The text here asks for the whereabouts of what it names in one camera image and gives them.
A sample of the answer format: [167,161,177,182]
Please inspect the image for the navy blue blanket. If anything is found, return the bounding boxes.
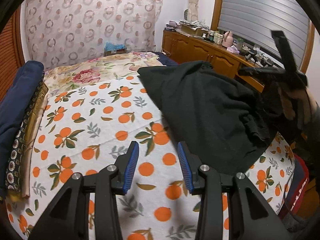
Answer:
[154,51,178,66]

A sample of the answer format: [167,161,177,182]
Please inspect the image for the cluttered paper box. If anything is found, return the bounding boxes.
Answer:
[179,21,209,36]

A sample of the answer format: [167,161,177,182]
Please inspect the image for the floral cream bedsheet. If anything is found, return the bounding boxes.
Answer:
[44,52,162,96]

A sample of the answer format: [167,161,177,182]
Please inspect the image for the black garment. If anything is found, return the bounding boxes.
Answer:
[138,61,277,175]

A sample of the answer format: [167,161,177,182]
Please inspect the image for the grey window blind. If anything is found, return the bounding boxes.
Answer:
[218,0,309,66]

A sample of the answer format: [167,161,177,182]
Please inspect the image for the circle pattern wall curtain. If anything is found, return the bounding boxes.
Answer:
[24,0,163,70]

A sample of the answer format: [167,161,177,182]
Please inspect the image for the wooden sideboard cabinet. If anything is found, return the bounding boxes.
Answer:
[162,30,264,92]

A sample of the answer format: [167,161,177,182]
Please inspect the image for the person's right hand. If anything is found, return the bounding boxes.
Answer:
[278,83,319,130]

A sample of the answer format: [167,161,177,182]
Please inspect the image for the wooden window frame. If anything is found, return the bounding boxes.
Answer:
[211,0,315,73]

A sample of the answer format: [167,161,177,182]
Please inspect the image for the pink kettle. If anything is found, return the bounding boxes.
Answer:
[221,31,233,48]

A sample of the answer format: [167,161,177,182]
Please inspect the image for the wooden louvered wardrobe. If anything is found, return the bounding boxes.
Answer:
[0,7,25,100]

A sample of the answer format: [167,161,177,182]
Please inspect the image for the patterned folded cloth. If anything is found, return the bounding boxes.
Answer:
[5,81,48,202]

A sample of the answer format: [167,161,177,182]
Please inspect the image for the blue tissue box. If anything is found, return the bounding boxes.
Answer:
[104,42,126,52]

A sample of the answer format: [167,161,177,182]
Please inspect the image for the folded navy blue cloth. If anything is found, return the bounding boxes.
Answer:
[1,61,44,200]

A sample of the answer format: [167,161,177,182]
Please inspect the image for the orange print white blanket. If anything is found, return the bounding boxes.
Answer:
[4,74,297,240]

